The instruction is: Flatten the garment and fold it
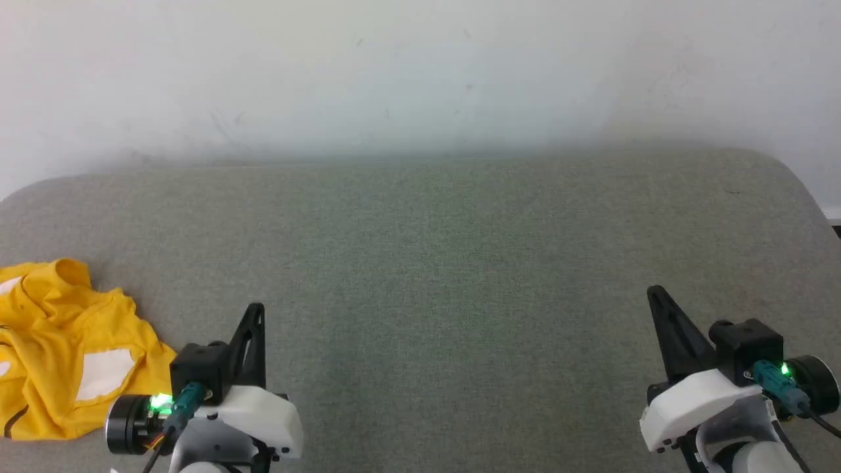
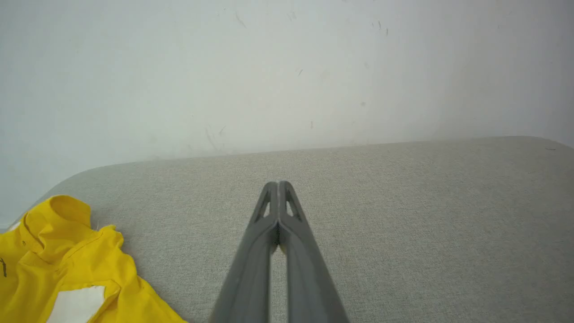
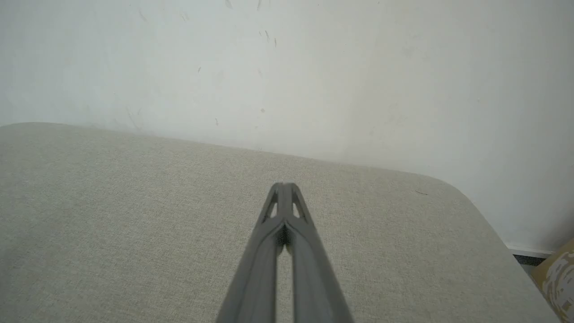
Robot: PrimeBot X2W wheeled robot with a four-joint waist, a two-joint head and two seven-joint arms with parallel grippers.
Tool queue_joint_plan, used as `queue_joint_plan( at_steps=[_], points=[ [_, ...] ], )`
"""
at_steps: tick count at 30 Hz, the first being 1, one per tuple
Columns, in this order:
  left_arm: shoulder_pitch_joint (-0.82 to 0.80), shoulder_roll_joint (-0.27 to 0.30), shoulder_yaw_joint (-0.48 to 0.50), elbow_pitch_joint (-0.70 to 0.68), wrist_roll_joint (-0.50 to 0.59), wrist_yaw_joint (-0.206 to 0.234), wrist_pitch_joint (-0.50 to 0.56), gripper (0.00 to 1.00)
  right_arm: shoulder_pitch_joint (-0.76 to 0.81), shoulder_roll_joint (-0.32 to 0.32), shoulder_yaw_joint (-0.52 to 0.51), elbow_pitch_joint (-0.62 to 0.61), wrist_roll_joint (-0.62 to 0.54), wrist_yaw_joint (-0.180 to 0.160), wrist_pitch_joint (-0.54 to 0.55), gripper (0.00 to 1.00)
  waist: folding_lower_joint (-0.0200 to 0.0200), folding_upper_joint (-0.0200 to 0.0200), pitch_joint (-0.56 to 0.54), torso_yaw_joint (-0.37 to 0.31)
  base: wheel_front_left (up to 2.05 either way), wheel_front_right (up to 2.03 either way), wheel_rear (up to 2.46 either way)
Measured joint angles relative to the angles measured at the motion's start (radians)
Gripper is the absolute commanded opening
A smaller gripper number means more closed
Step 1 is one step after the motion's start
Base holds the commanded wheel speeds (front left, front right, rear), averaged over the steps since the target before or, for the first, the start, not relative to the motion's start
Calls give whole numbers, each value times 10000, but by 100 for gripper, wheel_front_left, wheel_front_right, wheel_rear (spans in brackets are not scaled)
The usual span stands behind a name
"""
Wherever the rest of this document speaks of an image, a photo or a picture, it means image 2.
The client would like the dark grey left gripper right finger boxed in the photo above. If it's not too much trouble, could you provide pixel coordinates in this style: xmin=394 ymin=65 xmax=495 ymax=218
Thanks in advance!
xmin=278 ymin=181 xmax=351 ymax=323

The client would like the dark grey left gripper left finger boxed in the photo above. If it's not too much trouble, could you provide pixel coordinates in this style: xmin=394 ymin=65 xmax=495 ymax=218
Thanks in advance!
xmin=209 ymin=181 xmax=279 ymax=323

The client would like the yellow cartoon face t-shirt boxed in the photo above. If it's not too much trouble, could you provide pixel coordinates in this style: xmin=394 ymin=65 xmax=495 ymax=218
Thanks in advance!
xmin=0 ymin=195 xmax=189 ymax=323

